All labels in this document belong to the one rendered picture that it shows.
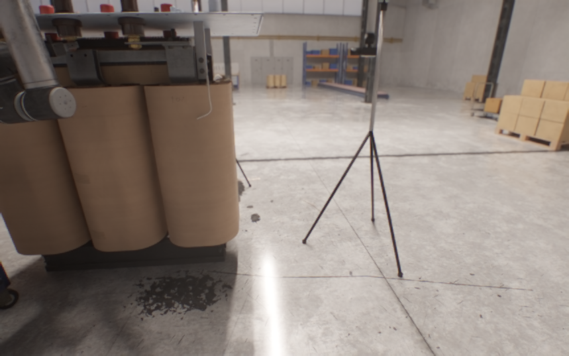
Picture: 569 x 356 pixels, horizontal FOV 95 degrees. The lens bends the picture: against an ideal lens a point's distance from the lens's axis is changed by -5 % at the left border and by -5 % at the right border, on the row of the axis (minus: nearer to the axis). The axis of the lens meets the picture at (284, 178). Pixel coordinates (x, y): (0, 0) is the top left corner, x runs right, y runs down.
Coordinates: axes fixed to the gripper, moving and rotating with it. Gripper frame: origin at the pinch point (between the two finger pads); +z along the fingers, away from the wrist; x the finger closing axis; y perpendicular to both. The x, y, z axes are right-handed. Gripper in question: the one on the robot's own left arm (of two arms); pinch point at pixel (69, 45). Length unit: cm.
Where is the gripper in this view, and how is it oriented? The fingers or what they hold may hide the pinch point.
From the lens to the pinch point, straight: 157.6
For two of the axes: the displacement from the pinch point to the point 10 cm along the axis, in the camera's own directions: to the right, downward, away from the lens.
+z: 2.2, -5.4, 8.1
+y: -0.4, -8.4, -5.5
